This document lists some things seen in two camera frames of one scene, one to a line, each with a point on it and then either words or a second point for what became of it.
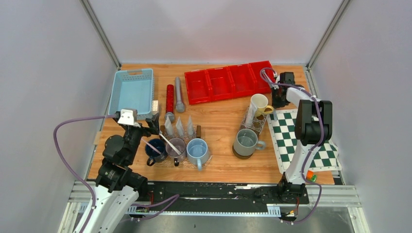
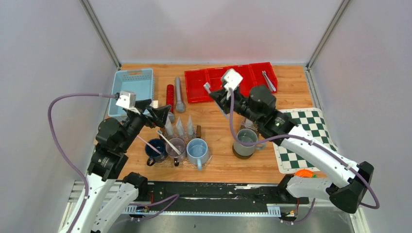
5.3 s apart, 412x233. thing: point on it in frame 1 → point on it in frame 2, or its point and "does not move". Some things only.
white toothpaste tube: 190,128 does not move
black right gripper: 276,104 → 223,97
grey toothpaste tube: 179,126 does not move
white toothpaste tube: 168,125 does not move
